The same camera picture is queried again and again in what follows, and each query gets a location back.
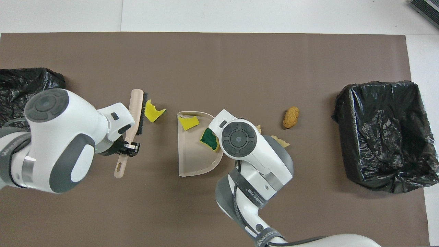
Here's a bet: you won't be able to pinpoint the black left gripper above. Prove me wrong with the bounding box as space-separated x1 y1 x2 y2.
97 136 141 157

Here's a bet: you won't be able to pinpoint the beige hand brush black bristles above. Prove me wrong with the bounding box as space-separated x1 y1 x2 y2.
114 89 149 179

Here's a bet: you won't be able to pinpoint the notched yellow sponge piece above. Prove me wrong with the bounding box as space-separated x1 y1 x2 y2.
144 99 166 123

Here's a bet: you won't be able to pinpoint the beige plastic dustpan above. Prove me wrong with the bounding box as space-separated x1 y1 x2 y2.
177 110 224 178

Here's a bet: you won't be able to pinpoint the small yellow sponge piece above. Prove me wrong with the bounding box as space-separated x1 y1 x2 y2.
179 116 201 131

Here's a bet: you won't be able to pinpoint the green and yellow sponge piece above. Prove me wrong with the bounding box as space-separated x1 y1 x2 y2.
200 128 220 152

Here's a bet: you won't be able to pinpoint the brown oval fried nugget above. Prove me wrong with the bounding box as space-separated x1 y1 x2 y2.
283 106 300 129

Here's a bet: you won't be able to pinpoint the bin with black bag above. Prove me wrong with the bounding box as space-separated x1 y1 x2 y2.
331 80 439 194
0 67 66 129

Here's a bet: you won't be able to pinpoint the brown table mat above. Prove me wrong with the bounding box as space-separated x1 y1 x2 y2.
0 32 431 247

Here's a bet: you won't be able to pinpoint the dark ribbed device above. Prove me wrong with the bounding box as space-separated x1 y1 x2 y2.
410 0 439 20

